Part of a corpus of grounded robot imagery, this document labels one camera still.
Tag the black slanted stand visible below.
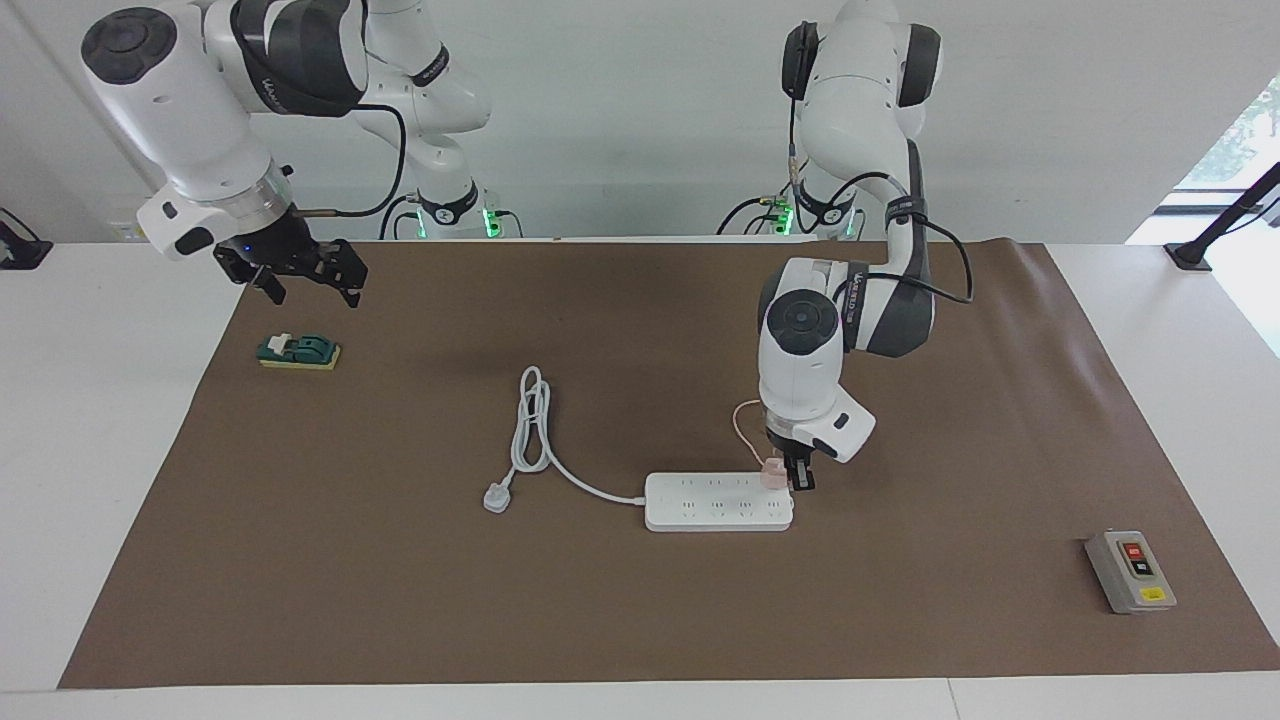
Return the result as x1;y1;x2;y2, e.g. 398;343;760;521
1164;163;1280;273

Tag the black desk clamp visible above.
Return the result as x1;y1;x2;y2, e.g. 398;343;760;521
0;207;53;271

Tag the white wall socket box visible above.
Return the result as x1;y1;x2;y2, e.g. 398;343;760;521
108;195;161;243

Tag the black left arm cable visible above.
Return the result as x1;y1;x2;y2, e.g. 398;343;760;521
785;25;976;304

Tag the green knife switch yellow base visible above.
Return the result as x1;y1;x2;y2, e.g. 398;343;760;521
256;332;342;372

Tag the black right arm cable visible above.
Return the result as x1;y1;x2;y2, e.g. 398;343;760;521
290;100;407;218

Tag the brown table mat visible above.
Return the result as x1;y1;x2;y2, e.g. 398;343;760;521
57;238;1280;689

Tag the pink charging cable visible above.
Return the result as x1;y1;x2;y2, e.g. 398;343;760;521
732;400;776;471

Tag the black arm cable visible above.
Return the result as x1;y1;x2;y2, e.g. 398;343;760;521
785;25;976;304
290;100;407;218

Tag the window with greenery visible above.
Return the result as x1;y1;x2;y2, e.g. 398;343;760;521
1172;78;1280;193

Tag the white power cord with plug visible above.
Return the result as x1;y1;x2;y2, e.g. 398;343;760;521
483;366;649;515

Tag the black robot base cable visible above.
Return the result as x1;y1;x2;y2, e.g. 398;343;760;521
378;193;416;242
715;152;813;238

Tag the white power strip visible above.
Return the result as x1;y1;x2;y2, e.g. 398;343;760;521
644;472;796;533

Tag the grey on-off switch box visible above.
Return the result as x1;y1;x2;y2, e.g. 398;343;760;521
1085;530;1178;615

